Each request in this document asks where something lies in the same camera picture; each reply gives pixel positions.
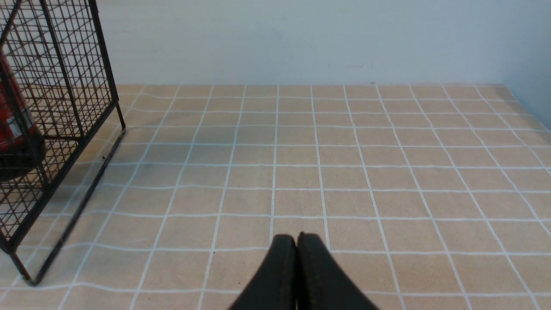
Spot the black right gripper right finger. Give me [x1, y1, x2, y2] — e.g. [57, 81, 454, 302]
[296, 232, 378, 310]

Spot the beige checkered tablecloth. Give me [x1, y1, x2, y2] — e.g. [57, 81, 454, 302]
[1, 85, 551, 310]

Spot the black wire mesh shelf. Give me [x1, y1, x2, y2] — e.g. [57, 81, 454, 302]
[1, 0, 126, 287]

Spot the soy sauce bottle red label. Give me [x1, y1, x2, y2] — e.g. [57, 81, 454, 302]
[0, 50, 46, 179]

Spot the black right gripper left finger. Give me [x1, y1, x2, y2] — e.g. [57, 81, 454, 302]
[229, 234, 297, 310]

